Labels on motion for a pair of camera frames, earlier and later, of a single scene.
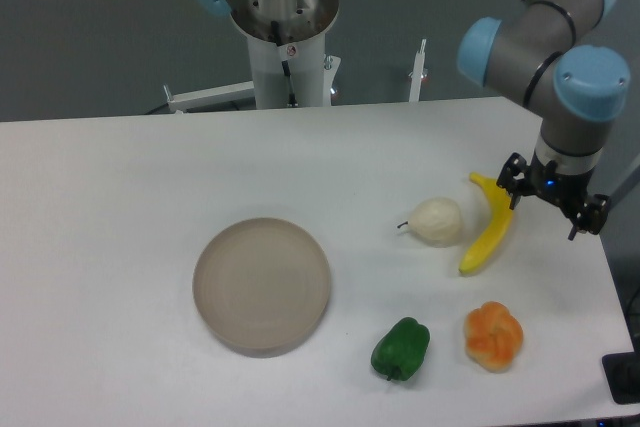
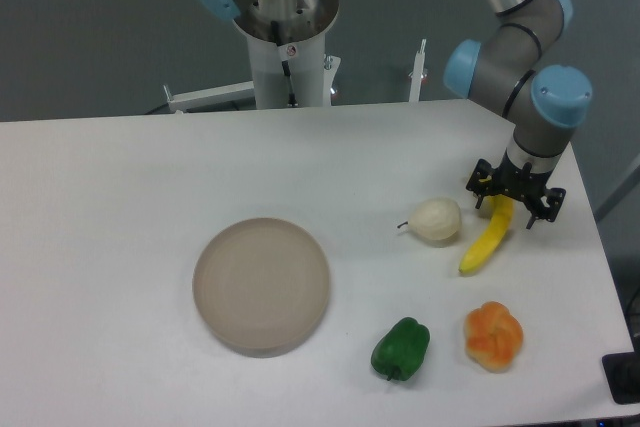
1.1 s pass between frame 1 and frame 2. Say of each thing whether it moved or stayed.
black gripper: moved
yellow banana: stayed
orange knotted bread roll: stayed
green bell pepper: stayed
